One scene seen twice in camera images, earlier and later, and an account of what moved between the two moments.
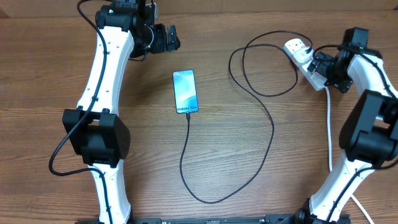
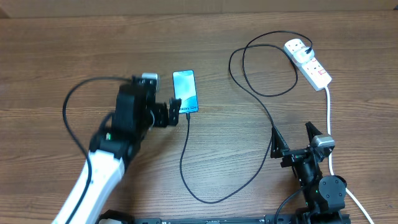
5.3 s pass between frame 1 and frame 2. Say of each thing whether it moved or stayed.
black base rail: stayed
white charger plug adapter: stayed
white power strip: stayed
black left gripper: moved
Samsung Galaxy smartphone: stayed
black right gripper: moved
